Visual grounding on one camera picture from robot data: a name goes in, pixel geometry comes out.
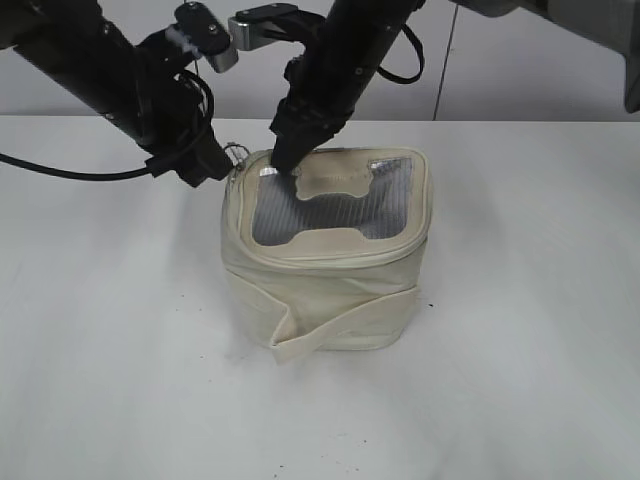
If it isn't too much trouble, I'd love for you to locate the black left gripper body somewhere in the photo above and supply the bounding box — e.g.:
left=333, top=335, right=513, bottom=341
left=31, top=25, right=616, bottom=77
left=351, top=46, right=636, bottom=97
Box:
left=145, top=116, right=218, bottom=188

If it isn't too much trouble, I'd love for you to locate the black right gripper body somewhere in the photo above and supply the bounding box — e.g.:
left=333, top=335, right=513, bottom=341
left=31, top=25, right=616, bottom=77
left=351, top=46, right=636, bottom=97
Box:
left=269, top=97, right=350, bottom=145

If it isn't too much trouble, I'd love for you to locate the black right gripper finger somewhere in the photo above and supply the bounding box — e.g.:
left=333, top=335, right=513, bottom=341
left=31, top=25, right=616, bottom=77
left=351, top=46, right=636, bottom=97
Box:
left=271, top=128, right=325, bottom=175

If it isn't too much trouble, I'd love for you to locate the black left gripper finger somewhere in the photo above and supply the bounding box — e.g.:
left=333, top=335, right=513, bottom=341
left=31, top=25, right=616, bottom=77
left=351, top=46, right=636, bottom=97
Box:
left=193, top=142, right=234, bottom=186

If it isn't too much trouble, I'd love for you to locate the metal zipper pull ring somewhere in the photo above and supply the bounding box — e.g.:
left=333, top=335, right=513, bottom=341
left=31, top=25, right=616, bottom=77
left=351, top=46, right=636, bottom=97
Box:
left=224, top=142, right=251, bottom=174

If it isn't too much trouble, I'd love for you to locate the cream fabric zipper bag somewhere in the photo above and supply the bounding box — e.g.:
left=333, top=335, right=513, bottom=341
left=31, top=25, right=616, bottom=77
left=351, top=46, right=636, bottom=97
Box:
left=221, top=147, right=434, bottom=363

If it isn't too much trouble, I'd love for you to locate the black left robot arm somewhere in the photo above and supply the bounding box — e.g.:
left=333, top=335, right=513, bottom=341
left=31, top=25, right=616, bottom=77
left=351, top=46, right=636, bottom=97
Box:
left=1, top=1, right=237, bottom=187

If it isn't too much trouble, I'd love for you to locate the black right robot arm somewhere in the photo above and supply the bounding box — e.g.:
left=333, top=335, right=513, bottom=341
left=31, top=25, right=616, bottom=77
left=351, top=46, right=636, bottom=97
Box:
left=270, top=1, right=424, bottom=175

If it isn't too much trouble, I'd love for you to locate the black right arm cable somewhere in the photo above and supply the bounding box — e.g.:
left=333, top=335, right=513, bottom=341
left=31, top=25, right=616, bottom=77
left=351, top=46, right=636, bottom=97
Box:
left=377, top=22, right=424, bottom=84

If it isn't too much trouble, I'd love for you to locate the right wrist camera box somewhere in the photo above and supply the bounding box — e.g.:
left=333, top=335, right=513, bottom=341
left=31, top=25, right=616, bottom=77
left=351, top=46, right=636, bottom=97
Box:
left=227, top=3, right=304, bottom=52

